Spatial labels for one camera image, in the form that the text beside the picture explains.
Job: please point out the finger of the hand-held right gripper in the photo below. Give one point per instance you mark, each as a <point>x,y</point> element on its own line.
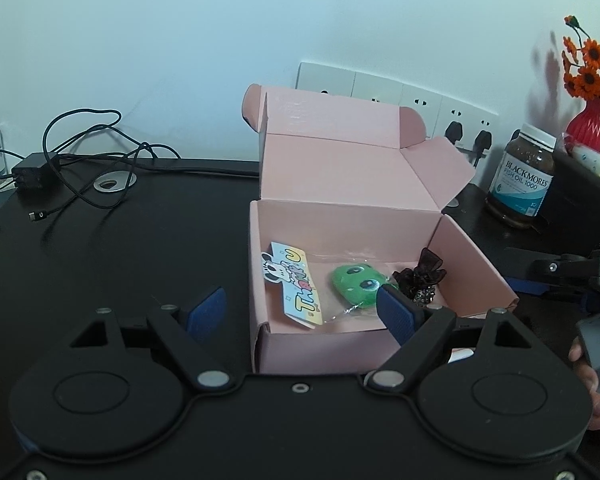
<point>550,266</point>

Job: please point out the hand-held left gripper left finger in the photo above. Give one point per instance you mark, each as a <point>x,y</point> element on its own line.
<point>205,312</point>

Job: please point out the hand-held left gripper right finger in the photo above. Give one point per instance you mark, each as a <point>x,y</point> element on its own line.
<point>397,315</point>

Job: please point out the black bow hair clip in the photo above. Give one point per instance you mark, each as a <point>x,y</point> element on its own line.
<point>420,277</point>

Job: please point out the green frog toy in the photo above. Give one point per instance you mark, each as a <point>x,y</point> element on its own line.
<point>352,282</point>

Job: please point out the cartoon thank-you card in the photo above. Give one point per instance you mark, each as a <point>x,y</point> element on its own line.
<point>292,280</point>

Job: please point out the pink cardboard box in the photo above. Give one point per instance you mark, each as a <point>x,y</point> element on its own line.
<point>330,170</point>

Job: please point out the black desktop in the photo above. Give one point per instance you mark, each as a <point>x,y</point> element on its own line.
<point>130,260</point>

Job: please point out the person's right hand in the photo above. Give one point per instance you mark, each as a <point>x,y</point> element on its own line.
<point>591,385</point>

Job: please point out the black storage box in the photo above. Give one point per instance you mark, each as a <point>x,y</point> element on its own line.
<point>580,200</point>

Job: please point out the brown supplement bottle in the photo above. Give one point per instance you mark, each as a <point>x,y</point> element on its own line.
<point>520,185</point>

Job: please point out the white printed packet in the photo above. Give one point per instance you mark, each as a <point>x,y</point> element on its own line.
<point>597,166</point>

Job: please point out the black plug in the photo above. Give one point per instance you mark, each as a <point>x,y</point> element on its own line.
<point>482,140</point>
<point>454,132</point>

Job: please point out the red vase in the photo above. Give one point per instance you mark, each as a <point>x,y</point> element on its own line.
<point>587,127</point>

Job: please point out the metal desk grommet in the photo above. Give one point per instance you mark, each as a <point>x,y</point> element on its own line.
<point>125,182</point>

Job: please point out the orange artificial flowers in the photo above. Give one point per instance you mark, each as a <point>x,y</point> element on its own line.
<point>587,77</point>

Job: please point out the black power adapter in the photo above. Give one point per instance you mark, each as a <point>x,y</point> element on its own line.
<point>35,172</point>

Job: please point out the white wall socket panel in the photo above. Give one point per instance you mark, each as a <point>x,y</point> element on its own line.
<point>330,80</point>

